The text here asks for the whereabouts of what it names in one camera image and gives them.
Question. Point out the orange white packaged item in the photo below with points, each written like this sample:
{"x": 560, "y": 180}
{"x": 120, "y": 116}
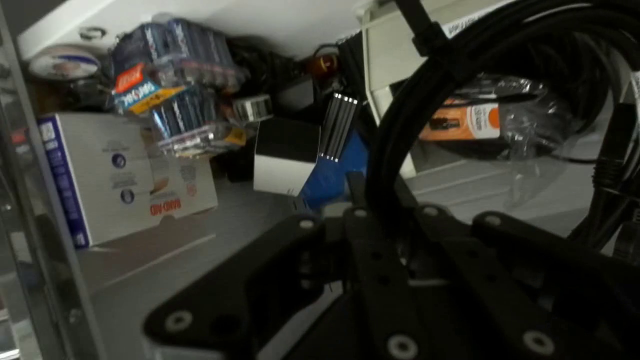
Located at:
{"x": 459, "y": 120}

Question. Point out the battery blister pack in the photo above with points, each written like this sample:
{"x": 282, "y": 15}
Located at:
{"x": 179, "y": 75}

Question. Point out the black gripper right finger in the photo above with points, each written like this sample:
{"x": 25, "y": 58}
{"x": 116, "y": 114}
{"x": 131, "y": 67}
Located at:
{"x": 545, "y": 296}

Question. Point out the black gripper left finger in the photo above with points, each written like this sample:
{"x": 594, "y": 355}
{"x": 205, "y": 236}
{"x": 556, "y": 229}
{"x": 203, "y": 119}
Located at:
{"x": 239, "y": 307}

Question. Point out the white box red label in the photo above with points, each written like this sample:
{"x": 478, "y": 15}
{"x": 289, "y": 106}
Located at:
{"x": 112, "y": 180}

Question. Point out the blue box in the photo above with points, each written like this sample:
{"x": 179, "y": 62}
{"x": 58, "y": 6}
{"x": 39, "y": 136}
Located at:
{"x": 328, "y": 179}

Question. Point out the small white black box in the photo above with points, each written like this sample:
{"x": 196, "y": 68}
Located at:
{"x": 284, "y": 155}

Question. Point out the grey bin upper shelf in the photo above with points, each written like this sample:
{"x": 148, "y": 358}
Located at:
{"x": 412, "y": 60}

